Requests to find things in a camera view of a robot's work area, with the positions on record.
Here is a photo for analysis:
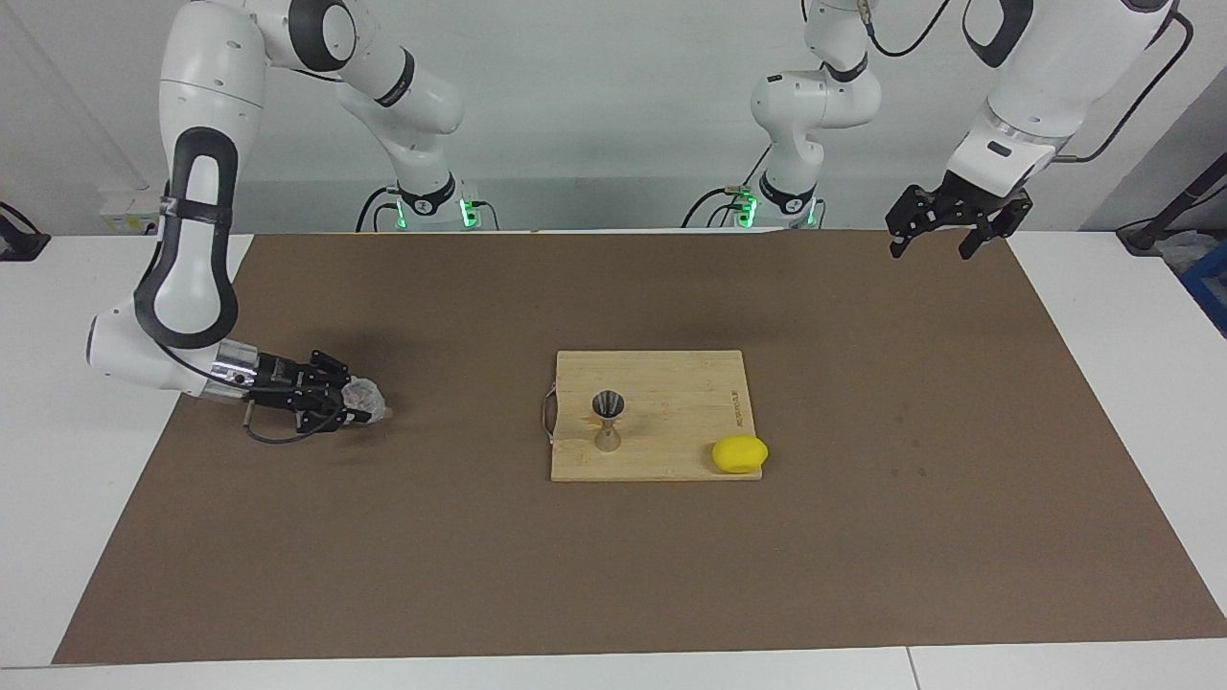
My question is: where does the small black stand foot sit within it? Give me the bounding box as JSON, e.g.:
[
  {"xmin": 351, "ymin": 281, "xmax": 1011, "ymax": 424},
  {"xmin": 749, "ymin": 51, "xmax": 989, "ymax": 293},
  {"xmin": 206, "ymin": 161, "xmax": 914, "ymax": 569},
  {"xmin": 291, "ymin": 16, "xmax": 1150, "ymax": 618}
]
[{"xmin": 0, "ymin": 201, "xmax": 51, "ymax": 262}]

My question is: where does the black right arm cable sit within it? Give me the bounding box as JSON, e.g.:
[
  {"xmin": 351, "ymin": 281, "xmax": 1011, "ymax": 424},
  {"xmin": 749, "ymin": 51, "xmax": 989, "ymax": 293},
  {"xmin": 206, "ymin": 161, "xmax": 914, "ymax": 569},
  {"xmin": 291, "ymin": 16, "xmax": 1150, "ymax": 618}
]
[{"xmin": 243, "ymin": 398, "xmax": 348, "ymax": 445}]

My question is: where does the small clear glass cup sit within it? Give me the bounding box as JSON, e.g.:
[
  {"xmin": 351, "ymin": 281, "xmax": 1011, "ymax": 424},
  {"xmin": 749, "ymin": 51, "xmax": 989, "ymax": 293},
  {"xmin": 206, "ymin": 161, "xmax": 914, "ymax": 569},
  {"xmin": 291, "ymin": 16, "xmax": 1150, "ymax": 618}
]
[{"xmin": 343, "ymin": 377, "xmax": 392, "ymax": 423}]

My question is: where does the brown table mat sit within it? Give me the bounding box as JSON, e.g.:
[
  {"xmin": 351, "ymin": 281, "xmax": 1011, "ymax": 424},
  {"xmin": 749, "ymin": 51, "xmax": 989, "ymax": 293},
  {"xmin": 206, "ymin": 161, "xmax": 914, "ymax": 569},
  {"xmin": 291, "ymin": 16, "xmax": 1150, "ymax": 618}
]
[{"xmin": 53, "ymin": 230, "xmax": 1227, "ymax": 665}]

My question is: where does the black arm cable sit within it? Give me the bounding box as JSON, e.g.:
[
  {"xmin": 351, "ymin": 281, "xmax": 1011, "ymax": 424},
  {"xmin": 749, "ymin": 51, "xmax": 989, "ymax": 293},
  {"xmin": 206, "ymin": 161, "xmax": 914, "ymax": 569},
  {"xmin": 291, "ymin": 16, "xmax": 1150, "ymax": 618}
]
[
  {"xmin": 243, "ymin": 398, "xmax": 348, "ymax": 445},
  {"xmin": 863, "ymin": 0, "xmax": 1197, "ymax": 162}
]

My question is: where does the black base cable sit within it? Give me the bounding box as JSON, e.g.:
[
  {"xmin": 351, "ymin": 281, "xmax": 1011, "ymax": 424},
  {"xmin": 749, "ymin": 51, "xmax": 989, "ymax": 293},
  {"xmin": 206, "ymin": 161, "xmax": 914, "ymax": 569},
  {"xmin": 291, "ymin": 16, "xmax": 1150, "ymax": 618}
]
[
  {"xmin": 681, "ymin": 142, "xmax": 773, "ymax": 231},
  {"xmin": 357, "ymin": 187, "xmax": 399, "ymax": 231}
]

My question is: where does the bamboo cutting board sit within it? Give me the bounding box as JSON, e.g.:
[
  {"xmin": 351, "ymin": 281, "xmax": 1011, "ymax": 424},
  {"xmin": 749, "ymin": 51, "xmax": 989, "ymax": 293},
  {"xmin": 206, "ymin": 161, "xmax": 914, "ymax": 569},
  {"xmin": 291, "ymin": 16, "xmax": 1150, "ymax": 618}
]
[{"xmin": 542, "ymin": 350, "xmax": 765, "ymax": 483}]

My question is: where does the steel double jigger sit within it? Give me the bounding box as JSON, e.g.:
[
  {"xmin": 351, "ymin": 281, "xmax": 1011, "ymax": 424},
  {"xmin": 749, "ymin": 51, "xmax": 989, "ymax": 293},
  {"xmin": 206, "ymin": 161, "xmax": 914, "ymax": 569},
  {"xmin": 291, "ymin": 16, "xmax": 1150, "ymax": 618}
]
[{"xmin": 590, "ymin": 390, "xmax": 629, "ymax": 452}]

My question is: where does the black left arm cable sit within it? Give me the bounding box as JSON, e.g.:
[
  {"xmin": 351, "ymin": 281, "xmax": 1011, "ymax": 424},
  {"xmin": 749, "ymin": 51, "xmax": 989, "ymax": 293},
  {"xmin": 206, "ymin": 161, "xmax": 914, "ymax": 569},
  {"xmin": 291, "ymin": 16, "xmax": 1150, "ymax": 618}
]
[{"xmin": 863, "ymin": 0, "xmax": 1197, "ymax": 162}]

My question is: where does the black left base cable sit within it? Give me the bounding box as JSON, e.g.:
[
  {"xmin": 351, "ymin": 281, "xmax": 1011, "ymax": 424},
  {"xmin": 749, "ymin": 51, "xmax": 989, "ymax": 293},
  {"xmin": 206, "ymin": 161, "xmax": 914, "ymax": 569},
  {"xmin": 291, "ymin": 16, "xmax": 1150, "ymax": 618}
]
[{"xmin": 681, "ymin": 142, "xmax": 773, "ymax": 231}]

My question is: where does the white wall power strip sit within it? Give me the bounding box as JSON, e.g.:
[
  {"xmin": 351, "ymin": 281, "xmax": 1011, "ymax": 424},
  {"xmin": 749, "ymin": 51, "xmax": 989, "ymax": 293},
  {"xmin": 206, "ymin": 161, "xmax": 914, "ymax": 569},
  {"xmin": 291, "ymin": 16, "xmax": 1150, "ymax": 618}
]
[{"xmin": 99, "ymin": 187, "xmax": 174, "ymax": 234}]

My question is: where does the yellow lemon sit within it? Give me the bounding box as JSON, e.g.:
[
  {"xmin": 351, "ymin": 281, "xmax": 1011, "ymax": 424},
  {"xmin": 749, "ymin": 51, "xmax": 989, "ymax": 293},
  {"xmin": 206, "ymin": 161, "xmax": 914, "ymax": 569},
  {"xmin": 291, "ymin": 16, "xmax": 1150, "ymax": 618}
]
[{"xmin": 711, "ymin": 435, "xmax": 770, "ymax": 475}]

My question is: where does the black right base cable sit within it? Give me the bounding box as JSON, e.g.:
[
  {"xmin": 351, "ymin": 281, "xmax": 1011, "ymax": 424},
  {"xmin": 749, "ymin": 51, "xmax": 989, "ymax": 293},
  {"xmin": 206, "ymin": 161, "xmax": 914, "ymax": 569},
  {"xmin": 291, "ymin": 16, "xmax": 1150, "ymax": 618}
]
[{"xmin": 357, "ymin": 187, "xmax": 399, "ymax": 231}]

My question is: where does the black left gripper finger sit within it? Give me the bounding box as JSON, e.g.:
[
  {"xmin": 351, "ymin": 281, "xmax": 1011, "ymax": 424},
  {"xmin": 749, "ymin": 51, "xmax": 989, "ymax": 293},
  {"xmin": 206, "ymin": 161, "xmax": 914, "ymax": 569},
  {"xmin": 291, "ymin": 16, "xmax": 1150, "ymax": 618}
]
[
  {"xmin": 887, "ymin": 182, "xmax": 953, "ymax": 258},
  {"xmin": 959, "ymin": 196, "xmax": 1034, "ymax": 260}
]

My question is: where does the black tripod stand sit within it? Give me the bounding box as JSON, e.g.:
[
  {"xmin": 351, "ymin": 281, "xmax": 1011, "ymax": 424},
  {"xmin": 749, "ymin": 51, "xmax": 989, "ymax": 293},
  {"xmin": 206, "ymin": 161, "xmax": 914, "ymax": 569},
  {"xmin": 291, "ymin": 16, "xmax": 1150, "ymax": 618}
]
[{"xmin": 1117, "ymin": 153, "xmax": 1227, "ymax": 255}]

